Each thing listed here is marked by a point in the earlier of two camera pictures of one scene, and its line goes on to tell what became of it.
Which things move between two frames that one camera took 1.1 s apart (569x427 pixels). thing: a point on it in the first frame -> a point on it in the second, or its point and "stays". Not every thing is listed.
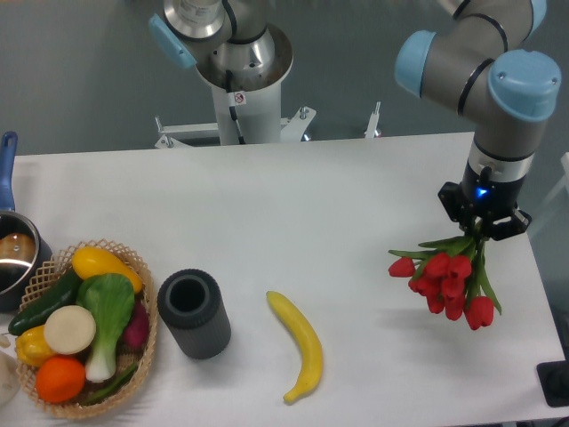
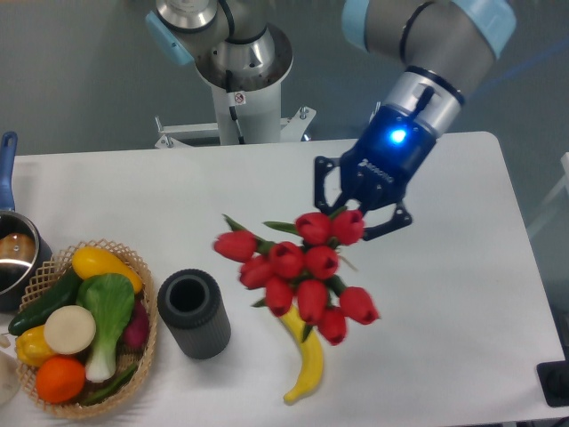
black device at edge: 554,379 stays
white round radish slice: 69,330 stays
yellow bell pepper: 32,346 stays
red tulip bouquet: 453,276 -> 295,271
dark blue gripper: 488,197 -> 375,170
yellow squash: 89,261 stays
